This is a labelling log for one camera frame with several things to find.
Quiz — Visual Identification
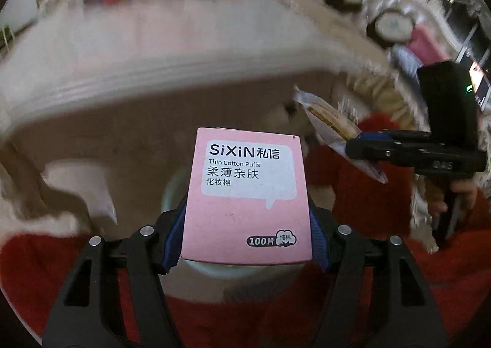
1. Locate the ornate white sofa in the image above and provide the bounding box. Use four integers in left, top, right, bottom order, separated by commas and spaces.
268, 0, 491, 130

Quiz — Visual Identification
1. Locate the pink cotton puffs box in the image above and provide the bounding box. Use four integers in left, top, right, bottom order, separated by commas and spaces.
187, 127, 312, 261

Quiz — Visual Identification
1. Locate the clear snack wrapper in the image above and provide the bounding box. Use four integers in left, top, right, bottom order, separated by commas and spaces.
294, 86, 388, 184

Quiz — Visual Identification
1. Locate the person's right hand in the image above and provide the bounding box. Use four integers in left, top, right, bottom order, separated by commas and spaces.
424, 177, 480, 220

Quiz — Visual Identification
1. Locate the round wood-pattern cushion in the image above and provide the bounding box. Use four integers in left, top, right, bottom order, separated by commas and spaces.
366, 10, 415, 48

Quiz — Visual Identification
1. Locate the white mesh trash bin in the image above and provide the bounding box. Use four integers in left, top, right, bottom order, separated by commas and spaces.
160, 167, 309, 280

